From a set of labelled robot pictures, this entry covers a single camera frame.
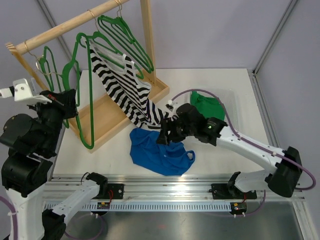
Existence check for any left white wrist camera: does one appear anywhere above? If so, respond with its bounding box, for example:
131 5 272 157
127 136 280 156
0 78 52 105

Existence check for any purple cable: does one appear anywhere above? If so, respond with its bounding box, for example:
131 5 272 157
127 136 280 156
0 194 106 240
171 88 316 216

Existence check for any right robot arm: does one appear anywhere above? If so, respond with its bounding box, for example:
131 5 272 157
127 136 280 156
156 101 302 198

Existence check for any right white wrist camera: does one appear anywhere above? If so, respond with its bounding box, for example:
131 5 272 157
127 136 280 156
165 99 175 112

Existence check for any empty green hanger rear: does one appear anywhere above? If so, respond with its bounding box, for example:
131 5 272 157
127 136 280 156
114 0 138 44

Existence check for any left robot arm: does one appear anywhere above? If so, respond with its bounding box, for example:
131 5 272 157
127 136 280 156
0 89 108 240

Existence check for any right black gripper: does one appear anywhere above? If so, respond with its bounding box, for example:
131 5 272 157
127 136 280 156
156 116 197 145

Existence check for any black white striped tank top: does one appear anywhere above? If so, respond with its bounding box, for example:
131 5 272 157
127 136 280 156
89 40 170 129

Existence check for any white slotted cable duct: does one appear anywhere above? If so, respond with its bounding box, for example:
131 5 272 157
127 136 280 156
80 201 231 212

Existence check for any blue tank top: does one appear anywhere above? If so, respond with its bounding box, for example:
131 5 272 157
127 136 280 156
129 128 196 176

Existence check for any empty green hanger front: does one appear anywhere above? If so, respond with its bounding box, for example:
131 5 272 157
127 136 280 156
97 15 155 74

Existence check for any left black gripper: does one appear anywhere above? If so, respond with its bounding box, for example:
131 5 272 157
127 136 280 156
28 87 80 154

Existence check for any green hanger of blue top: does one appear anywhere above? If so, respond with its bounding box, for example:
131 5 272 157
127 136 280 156
37 32 96 150

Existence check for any aluminium mounting rail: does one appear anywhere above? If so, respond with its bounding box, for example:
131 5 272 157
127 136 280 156
43 174 306 203

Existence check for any white plastic basket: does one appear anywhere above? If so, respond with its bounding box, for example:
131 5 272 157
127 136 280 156
200 85 242 130

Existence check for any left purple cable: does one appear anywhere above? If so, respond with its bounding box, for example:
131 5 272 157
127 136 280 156
0 194 106 240

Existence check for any green hanger of striped top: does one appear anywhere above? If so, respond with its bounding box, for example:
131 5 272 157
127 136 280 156
86 11 145 81

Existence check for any green tank top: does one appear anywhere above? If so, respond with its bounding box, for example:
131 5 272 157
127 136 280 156
190 91 225 121

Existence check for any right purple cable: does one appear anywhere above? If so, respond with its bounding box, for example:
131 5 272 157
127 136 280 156
171 88 316 216

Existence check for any wooden clothes rack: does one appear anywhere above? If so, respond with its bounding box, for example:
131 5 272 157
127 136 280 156
4 0 170 154

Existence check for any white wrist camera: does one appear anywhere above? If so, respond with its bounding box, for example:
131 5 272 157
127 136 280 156
0 78 52 105
165 99 175 112

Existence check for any empty green hanger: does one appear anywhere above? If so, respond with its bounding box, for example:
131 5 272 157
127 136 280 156
97 15 155 74
114 0 138 44

